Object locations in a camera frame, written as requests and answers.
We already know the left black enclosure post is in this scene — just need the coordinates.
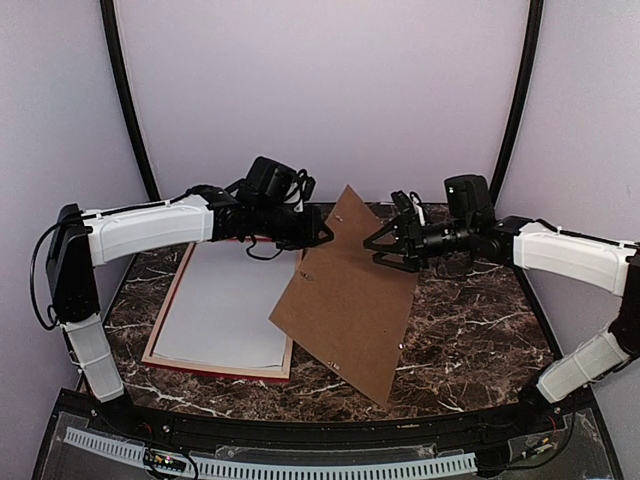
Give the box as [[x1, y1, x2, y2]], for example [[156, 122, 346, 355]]
[[99, 0, 160, 201]]

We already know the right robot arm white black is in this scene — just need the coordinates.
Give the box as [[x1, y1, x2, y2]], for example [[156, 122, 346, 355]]
[[363, 214, 639, 434]]

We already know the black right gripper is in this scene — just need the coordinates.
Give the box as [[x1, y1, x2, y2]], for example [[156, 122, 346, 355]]
[[365, 213, 476, 273]]

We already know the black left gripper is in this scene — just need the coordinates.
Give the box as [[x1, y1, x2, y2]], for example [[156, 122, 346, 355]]
[[255, 201, 333, 250]]

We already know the grey slotted cable duct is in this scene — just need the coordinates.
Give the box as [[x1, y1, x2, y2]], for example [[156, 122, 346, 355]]
[[63, 427, 478, 479]]

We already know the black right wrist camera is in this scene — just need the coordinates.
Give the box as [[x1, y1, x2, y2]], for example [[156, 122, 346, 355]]
[[389, 173, 497, 226]]

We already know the small green circuit board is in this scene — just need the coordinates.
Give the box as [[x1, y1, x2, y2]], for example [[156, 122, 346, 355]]
[[143, 449, 187, 472]]

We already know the right black enclosure post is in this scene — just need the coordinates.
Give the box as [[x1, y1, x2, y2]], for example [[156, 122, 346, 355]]
[[489, 0, 545, 204]]

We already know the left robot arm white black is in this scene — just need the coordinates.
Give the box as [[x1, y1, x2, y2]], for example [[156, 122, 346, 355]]
[[36, 180, 334, 436]]

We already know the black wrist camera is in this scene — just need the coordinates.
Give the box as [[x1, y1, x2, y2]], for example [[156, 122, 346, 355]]
[[389, 173, 497, 226], [225, 156, 316, 212]]

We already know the black enclosure post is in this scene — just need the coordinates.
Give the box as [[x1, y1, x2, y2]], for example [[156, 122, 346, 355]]
[[99, 0, 160, 201], [489, 0, 545, 204]]

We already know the brown cardboard backing board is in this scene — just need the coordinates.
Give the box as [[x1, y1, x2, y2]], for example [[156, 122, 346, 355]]
[[270, 187, 418, 406]]

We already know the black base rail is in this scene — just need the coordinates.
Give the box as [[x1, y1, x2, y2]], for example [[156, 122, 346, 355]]
[[54, 389, 570, 459]]

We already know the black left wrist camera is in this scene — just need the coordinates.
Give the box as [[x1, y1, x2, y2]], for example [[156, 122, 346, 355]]
[[225, 156, 316, 212]]

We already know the wooden picture frame red edge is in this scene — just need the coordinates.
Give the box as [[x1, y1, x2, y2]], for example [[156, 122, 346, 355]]
[[141, 242, 304, 385]]

